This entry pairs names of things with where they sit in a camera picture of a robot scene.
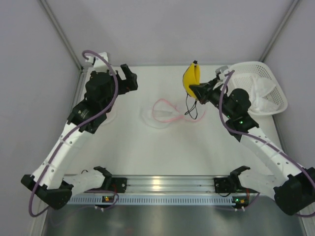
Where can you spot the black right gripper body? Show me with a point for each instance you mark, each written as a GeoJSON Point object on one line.
{"type": "Point", "coordinates": [205, 92]}

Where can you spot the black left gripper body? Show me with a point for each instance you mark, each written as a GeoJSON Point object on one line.
{"type": "Point", "coordinates": [127, 80]}

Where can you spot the yellow black bra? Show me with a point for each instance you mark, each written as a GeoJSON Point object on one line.
{"type": "Point", "coordinates": [191, 77]}

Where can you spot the white mesh laundry bag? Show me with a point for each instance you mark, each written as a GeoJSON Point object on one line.
{"type": "Point", "coordinates": [164, 113]}
{"type": "Point", "coordinates": [111, 115]}

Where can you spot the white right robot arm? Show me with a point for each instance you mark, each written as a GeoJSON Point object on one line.
{"type": "Point", "coordinates": [290, 185]}

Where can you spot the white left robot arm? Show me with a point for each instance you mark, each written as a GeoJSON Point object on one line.
{"type": "Point", "coordinates": [49, 182]}

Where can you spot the white cloth in basket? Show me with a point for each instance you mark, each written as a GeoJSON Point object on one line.
{"type": "Point", "coordinates": [261, 87]}

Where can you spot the white plastic basket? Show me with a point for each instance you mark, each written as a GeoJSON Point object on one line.
{"type": "Point", "coordinates": [242, 78]}

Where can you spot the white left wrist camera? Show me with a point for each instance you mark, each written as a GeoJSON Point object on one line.
{"type": "Point", "coordinates": [97, 64]}

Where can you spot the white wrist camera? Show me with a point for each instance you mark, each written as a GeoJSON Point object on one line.
{"type": "Point", "coordinates": [221, 71]}
{"type": "Point", "coordinates": [97, 64]}

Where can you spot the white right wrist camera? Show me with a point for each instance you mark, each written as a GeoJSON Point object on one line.
{"type": "Point", "coordinates": [221, 71]}

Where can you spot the aluminium frame post left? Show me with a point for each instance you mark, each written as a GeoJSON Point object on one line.
{"type": "Point", "coordinates": [60, 32]}

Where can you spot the aluminium frame post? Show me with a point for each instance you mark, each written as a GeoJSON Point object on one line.
{"type": "Point", "coordinates": [60, 32]}
{"type": "Point", "coordinates": [279, 28]}

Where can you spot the aluminium mounting rail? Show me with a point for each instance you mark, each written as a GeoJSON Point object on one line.
{"type": "Point", "coordinates": [140, 184]}

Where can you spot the white slotted cable duct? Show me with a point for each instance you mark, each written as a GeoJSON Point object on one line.
{"type": "Point", "coordinates": [172, 200]}

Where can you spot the aluminium frame post right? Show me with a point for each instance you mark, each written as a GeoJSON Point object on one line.
{"type": "Point", "coordinates": [279, 28]}

